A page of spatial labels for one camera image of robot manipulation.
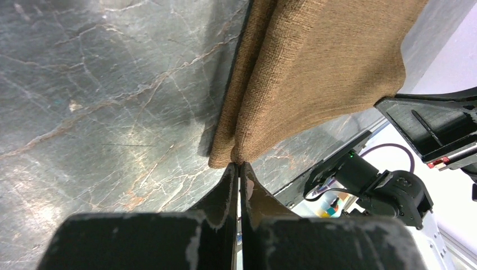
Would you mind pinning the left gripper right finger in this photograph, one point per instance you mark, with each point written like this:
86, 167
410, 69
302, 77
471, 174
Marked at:
274, 237

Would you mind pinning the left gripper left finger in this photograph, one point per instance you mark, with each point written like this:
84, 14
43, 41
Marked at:
202, 237

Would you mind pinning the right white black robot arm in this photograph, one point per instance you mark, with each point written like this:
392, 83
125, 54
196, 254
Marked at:
399, 194

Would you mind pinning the brown cloth napkin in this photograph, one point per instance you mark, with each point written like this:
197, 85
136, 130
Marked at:
302, 63

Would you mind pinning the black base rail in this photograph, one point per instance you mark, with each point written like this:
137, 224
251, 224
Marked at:
316, 176

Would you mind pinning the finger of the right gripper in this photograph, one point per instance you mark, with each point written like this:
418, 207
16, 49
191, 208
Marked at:
440, 128

